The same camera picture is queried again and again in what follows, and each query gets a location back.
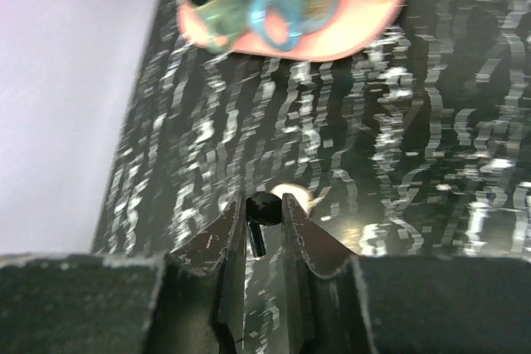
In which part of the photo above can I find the black earbud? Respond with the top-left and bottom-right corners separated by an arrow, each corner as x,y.
246,191 -> 282,259

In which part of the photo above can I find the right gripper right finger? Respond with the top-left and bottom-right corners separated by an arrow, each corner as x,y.
281,194 -> 530,353

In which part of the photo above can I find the green ceramic mug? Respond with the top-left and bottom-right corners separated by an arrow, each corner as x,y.
186,0 -> 250,53

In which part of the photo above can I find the beige earbud charging case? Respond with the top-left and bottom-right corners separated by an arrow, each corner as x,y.
270,182 -> 324,216

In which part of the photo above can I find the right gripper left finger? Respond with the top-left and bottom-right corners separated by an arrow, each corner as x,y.
1,193 -> 246,353

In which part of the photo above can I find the blue butterfly mug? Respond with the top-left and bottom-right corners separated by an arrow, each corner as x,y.
247,0 -> 339,51

